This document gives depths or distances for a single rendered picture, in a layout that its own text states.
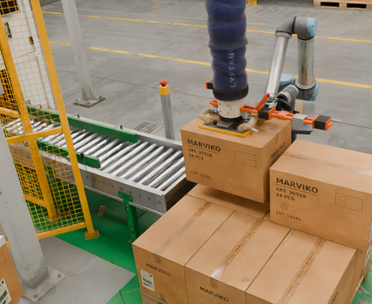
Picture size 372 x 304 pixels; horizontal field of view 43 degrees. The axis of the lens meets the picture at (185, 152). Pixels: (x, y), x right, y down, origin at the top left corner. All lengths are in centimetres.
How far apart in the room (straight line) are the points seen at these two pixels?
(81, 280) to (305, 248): 167
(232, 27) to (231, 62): 21
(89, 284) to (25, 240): 57
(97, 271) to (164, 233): 84
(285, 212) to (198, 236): 55
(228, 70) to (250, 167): 60
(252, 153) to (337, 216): 60
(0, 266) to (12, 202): 81
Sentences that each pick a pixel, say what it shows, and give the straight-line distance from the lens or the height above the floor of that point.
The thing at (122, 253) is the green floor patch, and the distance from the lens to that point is 381.
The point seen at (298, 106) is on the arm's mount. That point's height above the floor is 81.
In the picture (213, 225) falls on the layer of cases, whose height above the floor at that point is 54.
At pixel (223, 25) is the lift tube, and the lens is 276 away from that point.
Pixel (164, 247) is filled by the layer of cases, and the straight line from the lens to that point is 295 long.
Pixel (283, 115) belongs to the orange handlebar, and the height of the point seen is 121.
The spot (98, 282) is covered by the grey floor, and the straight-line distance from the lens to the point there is 363.
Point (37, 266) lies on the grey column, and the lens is 365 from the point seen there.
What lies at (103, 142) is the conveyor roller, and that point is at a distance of 423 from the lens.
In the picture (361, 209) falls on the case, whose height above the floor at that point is 83.
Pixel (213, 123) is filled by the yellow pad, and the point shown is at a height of 110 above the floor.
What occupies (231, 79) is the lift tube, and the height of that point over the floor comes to 141.
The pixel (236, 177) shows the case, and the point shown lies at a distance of 302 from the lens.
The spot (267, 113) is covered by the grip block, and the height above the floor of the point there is 122.
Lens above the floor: 246
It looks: 29 degrees down
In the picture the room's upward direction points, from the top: 6 degrees counter-clockwise
